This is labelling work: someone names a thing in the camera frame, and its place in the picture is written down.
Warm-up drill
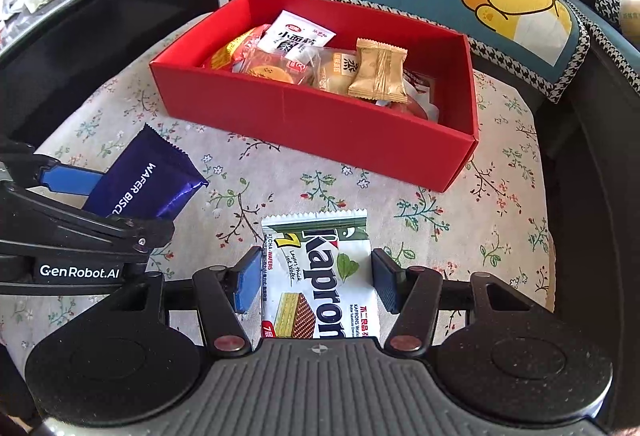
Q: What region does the black glass coffee table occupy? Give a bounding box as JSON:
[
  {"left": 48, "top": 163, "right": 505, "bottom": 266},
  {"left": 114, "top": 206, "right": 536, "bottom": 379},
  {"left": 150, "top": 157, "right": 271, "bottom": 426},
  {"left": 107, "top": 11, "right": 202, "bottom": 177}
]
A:
[{"left": 1, "top": 0, "right": 227, "bottom": 145}]

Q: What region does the clear wrapped brown bun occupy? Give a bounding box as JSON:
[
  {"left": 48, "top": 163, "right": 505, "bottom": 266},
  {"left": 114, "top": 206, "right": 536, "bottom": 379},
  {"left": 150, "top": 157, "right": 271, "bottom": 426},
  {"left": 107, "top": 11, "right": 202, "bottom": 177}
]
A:
[{"left": 310, "top": 48, "right": 359, "bottom": 96}]

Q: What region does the purple wafer biscuit packet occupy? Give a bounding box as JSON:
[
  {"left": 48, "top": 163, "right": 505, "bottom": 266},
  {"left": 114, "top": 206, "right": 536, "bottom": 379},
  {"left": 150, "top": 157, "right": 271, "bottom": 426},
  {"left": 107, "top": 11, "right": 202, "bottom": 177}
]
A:
[{"left": 82, "top": 125, "right": 208, "bottom": 221}]

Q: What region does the clear wrapped round pastry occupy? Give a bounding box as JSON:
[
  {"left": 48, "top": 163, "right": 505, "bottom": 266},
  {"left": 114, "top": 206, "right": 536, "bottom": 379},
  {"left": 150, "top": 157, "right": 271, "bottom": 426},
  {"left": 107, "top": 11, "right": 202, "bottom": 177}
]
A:
[{"left": 232, "top": 48, "right": 314, "bottom": 85}]

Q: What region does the pink sausage vacuum pack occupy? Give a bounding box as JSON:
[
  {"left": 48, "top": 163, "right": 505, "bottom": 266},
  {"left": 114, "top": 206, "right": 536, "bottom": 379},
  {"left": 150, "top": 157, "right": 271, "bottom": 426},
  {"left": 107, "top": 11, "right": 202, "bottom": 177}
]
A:
[{"left": 375, "top": 71, "right": 439, "bottom": 123}]

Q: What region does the yellow red snack packet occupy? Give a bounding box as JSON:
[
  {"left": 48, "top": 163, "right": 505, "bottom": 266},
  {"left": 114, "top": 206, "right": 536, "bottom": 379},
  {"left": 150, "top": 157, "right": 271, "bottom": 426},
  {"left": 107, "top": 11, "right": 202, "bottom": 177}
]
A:
[{"left": 203, "top": 24, "right": 270, "bottom": 71}]

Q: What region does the red cardboard box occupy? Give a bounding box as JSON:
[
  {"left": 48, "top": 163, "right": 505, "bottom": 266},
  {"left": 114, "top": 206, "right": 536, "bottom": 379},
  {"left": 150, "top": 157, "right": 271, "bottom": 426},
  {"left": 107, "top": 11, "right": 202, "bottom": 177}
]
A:
[{"left": 150, "top": 0, "right": 480, "bottom": 193}]

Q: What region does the white spicy gluten strip packet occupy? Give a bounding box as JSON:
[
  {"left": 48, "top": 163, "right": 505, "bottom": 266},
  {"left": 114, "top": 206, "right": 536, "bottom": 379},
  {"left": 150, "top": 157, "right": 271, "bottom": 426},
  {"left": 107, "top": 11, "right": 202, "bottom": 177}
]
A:
[{"left": 257, "top": 11, "right": 335, "bottom": 64}]

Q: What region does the beige wrapped biscuit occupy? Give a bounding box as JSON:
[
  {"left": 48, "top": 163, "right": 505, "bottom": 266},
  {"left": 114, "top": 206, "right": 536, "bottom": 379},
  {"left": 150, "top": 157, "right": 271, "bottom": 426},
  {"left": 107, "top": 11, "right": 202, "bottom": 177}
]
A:
[{"left": 347, "top": 38, "right": 408, "bottom": 104}]

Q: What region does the white Kapron wafer packet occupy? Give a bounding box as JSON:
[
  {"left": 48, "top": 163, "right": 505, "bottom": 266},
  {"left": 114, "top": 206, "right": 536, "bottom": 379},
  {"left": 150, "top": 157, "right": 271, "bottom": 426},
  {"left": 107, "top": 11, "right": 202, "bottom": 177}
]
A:
[{"left": 262, "top": 210, "right": 380, "bottom": 340}]

